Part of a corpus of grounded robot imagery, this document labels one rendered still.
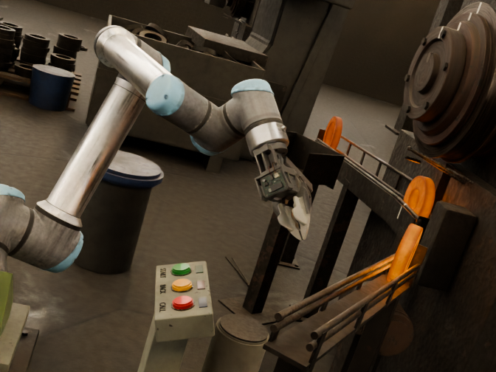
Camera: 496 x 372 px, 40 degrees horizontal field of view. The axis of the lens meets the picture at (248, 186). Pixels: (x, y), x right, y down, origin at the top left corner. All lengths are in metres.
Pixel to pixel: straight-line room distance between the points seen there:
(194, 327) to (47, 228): 0.85
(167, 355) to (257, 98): 0.58
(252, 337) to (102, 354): 0.88
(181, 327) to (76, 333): 1.06
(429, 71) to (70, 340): 1.38
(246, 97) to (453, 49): 0.70
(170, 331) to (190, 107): 0.50
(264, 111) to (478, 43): 0.74
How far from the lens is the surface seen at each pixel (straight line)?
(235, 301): 2.79
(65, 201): 2.05
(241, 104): 1.51
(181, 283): 1.38
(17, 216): 2.01
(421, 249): 1.78
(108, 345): 2.29
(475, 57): 1.97
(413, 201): 2.21
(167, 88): 1.49
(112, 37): 1.95
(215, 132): 1.55
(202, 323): 1.29
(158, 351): 1.40
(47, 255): 2.06
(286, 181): 1.41
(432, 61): 2.05
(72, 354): 2.22
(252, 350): 1.45
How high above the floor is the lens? 1.20
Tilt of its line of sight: 16 degrees down
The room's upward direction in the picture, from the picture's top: 17 degrees clockwise
